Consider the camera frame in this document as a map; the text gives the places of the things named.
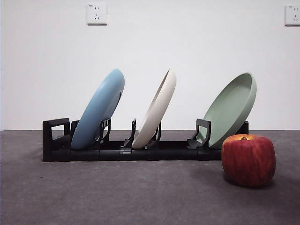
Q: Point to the blue plate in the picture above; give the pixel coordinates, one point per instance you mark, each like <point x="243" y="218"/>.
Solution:
<point x="98" y="110"/>

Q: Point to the red apple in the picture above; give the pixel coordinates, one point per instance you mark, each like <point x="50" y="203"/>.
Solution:
<point x="248" y="161"/>

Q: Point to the beige plate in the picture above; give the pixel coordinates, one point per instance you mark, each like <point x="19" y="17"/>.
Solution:
<point x="154" y="114"/>

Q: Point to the black plate rack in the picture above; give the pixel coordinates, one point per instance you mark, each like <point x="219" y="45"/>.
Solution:
<point x="164" y="153"/>

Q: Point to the green plate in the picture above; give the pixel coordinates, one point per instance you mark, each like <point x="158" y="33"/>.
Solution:
<point x="229" y="107"/>

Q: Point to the white wall socket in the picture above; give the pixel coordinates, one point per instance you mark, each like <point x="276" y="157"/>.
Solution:
<point x="97" y="14"/>
<point x="293" y="15"/>

